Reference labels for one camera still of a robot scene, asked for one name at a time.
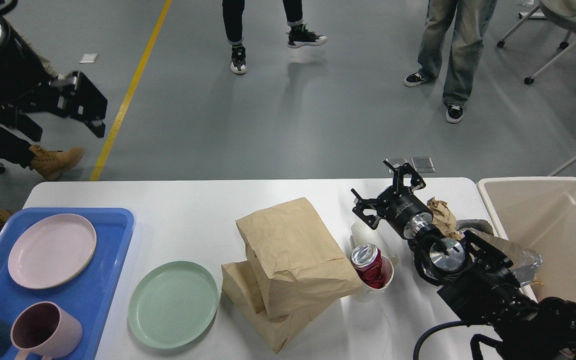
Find blue plastic tray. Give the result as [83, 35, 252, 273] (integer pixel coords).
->
[0, 207, 135, 360]

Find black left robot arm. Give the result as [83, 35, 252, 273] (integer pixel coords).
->
[0, 0, 108, 142]

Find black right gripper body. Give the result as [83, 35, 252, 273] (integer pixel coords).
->
[381, 194, 434, 240]

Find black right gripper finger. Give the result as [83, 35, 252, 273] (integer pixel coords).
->
[351, 188, 386, 230]
[383, 159, 426, 197]

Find beige plastic bin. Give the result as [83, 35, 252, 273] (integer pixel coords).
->
[477, 177, 576, 302]

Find person in black trousers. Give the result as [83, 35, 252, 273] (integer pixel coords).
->
[222, 0, 328, 75]

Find green plate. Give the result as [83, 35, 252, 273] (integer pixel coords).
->
[127, 260, 220, 350]

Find seated person tan boots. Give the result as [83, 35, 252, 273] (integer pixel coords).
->
[0, 127, 85, 231]

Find metal floor socket plate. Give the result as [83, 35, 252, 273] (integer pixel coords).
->
[385, 156, 436, 173]

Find white office chair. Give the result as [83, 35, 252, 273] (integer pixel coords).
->
[496, 0, 576, 85]

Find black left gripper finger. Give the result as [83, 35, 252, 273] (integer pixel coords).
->
[50, 71, 108, 138]

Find grey crumpled wrapper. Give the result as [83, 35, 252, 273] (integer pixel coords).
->
[455, 219, 495, 236]

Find clear plastic wrapper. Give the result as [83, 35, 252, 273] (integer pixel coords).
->
[458, 227, 543, 287]

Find white paper scrap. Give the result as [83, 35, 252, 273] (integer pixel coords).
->
[78, 53, 99, 64]

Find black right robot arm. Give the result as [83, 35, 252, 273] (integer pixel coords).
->
[352, 161, 576, 360]

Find white paper cup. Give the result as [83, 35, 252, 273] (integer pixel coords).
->
[350, 221, 399, 303]

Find pink plate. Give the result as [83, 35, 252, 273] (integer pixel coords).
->
[7, 213, 98, 290]

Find upper brown paper bag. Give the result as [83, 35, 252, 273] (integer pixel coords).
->
[235, 197, 362, 319]

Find crumpled brown paper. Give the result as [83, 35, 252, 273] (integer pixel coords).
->
[426, 197, 464, 240]

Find pink mug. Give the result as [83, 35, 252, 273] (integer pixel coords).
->
[10, 301, 83, 360]

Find crushed red soda can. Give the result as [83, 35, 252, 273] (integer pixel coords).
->
[350, 243, 386, 289]

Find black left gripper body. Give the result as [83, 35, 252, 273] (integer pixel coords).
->
[0, 16, 60, 142]

